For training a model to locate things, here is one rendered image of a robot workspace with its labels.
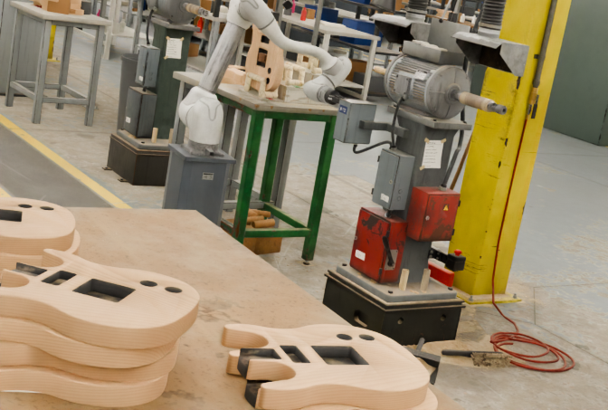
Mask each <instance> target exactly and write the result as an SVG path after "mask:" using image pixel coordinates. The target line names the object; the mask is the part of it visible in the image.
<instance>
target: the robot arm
mask: <svg viewBox="0 0 608 410"><path fill-rule="evenodd" d="M227 21H228V22H227V24H226V26H225V27H224V30H223V33H222V35H221V37H220V39H219V42H218V44H217V45H216V47H215V49H214V53H213V55H212V57H211V59H210V61H209V63H208V65H207V67H206V69H205V71H204V75H203V77H202V79H201V80H200V82H199V84H198V87H197V86H195V87H193V88H192V89H191V90H190V91H189V93H188V94H187V96H186V97H185V98H184V99H183V100H182V102H181V103H180V106H179V110H178V113H179V117H180V119H181V120H182V122H183V123H184V124H185V125H186V126H187V127H188V128H189V139H188V143H187V144H181V145H180V147H181V148H184V149H185V150H186V151H188V152H189V153H190V155H194V156H209V157H224V153H222V152H220V151H219V149H218V147H219V139H220V137H221V132H222V126H223V108H222V105H221V103H220V102H219V101H218V100H217V97H216V95H215V93H216V92H217V90H218V88H219V86H220V83H221V81H222V79H223V76H224V75H225V72H226V70H227V68H228V66H229V64H230V62H231V59H232V57H233V55H234V53H235V51H236V48H237V46H238V44H239V42H240V40H241V39H242V35H243V33H244V31H245V29H246V30H247V29H248V28H250V26H251V25H252V24H254V25H255V26H256V27H257V28H258V29H259V30H260V31H261V32H262V33H264V34H265V35H266V36H267V37H268V38H269V39H270V40H271V41H272V42H273V43H274V44H275V45H277V46H278V47H280V48H281V49H283V50H285V51H288V52H295V53H300V54H305V55H309V56H313V57H316V58H318V59H319V60H320V61H321V64H322V65H321V70H322V74H321V75H320V76H319V77H317V78H316V79H314V80H312V81H308V82H306V83H305V84H304V86H303V92H304V93H305V95H306V96H307V97H308V98H309V99H311V100H314V101H316V102H322V103H326V104H331V105H335V104H337V103H338V104H339V100H340V99H344V97H342V96H340V95H339V93H338V92H337V91H335V90H334V89H335V88H336V87H337V86H338V85H339V84H340V83H341V82H342V81H343V80H344V79H345V78H346V77H347V75H348V74H349V73H350V71H351V68H352V64H351V61H350V60H349V59H348V58H347V57H345V56H340V57H338V58H337V57H332V56H331V55H330V54H329V53H327V52H326V51H325V50H323V49H321V48H319V47H317V46H313V45H309V44H306V43H300V42H296V41H292V40H291V39H288V38H287V37H285V36H284V35H283V33H282V32H281V30H280V28H279V26H278V24H277V22H276V20H275V18H274V16H273V15H272V13H271V10H270V9H269V7H268V6H267V5H266V4H265V3H264V2H263V1H262V0H231V1H230V4H229V10H228V14H227Z"/></svg>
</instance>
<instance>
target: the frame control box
mask: <svg viewBox="0 0 608 410"><path fill-rule="evenodd" d="M375 111H376V104H374V103H372V102H369V101H366V100H347V99H340V100H339V105H338V110H337V119H336V125H335V129H334V135H333V139H335V140H338V141H340V142H342V143H347V144H354V146H353V152H354V153H355V154H360V153H363V152H366V151H367V150H370V149H372V148H376V147H379V146H381V145H384V144H389V145H390V148H389V149H390V150H391V146H392V142H391V141H390V140H386V141H382V142H379V143H377V144H374V145H373V146H370V147H368V148H364V149H361V150H358V151H356V147H357V145H358V144H367V145H368V144H370V138H371V134H372V130H368V129H360V128H359V122H360V120H369V121H374V119H375Z"/></svg>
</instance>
